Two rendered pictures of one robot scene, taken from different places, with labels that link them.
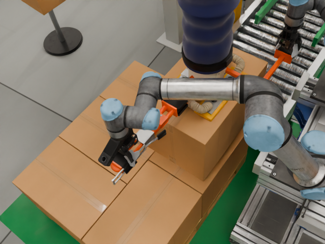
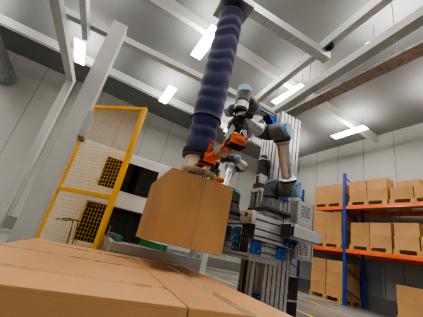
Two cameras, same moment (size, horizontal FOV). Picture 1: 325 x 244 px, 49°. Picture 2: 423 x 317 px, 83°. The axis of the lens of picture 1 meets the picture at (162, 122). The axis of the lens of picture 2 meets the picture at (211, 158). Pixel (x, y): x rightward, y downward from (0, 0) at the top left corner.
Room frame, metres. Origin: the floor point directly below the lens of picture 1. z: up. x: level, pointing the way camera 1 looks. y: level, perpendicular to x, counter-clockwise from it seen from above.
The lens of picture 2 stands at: (0.34, 1.19, 0.69)
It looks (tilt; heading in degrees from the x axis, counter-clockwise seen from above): 21 degrees up; 295
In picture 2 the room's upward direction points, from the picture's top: 12 degrees clockwise
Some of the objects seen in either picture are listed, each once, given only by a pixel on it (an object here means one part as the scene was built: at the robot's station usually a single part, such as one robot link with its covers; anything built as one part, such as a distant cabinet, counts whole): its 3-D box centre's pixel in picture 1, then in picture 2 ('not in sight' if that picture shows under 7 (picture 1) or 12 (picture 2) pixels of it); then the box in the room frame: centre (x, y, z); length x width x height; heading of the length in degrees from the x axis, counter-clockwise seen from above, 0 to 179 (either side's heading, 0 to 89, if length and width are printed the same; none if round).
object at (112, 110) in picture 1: (114, 114); (243, 95); (0.72, 0.16, 1.50); 0.09 x 0.08 x 0.11; 73
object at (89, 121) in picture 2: not in sight; (87, 126); (2.56, -0.34, 1.62); 0.20 x 0.05 x 0.30; 136
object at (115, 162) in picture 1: (122, 159); (234, 141); (0.71, 0.19, 1.20); 0.08 x 0.07 x 0.05; 135
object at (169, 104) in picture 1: (174, 102); (208, 160); (0.95, -0.07, 1.20); 0.10 x 0.08 x 0.06; 45
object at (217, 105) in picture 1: (222, 90); not in sight; (1.06, -0.31, 1.10); 0.34 x 0.10 x 0.05; 135
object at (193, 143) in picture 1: (203, 106); (180, 214); (1.15, -0.24, 0.87); 0.60 x 0.40 x 0.40; 136
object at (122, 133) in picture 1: (116, 127); (240, 106); (0.72, 0.16, 1.42); 0.08 x 0.08 x 0.05
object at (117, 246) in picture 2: not in sight; (158, 255); (1.39, -0.48, 0.58); 0.70 x 0.03 x 0.06; 46
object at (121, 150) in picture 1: (122, 137); (238, 120); (0.72, 0.16, 1.34); 0.09 x 0.08 x 0.12; 135
